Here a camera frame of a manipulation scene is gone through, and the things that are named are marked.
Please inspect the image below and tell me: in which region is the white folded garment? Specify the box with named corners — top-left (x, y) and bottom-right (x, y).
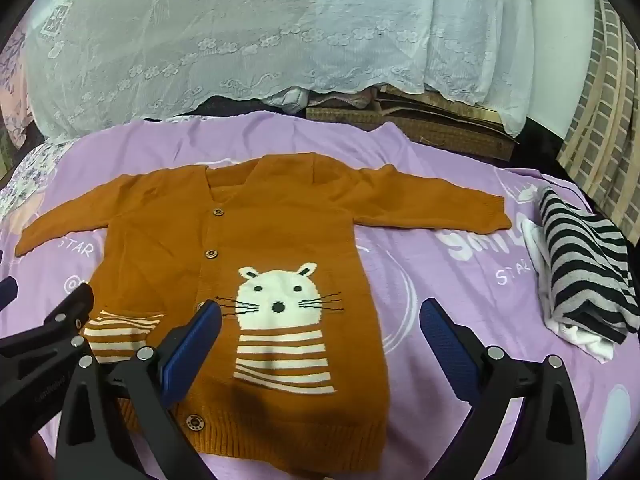
top-left (545, 317), bottom-right (615, 365)

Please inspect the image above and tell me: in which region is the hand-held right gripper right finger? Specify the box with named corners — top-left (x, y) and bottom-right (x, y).
top-left (419, 297), bottom-right (588, 480)

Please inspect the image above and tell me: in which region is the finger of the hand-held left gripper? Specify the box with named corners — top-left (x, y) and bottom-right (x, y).
top-left (0, 284), bottom-right (96, 441)
top-left (0, 277), bottom-right (20, 312)

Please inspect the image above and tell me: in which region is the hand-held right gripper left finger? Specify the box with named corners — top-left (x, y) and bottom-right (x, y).
top-left (54, 300), bottom-right (223, 480)

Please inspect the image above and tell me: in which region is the orange knit sweater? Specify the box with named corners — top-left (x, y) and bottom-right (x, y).
top-left (14, 154), bottom-right (513, 458)

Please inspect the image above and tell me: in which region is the purple printed bedsheet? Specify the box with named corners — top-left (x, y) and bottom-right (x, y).
top-left (0, 110), bottom-right (640, 480)

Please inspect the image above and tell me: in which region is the woven straw mat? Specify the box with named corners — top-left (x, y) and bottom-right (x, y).
top-left (305, 87), bottom-right (521, 162)

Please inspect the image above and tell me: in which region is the white floral cloth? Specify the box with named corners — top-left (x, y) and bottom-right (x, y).
top-left (0, 140), bottom-right (76, 221)

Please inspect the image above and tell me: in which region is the black grey striped folded garment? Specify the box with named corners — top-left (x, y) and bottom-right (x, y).
top-left (537, 186), bottom-right (640, 345)

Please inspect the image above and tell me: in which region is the grey beige checked curtain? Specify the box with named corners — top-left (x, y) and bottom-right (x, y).
top-left (555, 0), bottom-right (640, 241)

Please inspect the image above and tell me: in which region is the pink floral cloth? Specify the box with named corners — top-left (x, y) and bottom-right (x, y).
top-left (0, 25), bottom-right (38, 146)

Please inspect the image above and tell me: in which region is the pale bundled cloth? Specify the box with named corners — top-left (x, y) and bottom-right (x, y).
top-left (264, 86), bottom-right (376, 114)

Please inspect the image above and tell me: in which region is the white lace cloth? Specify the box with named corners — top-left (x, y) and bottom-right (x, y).
top-left (22, 0), bottom-right (533, 142)

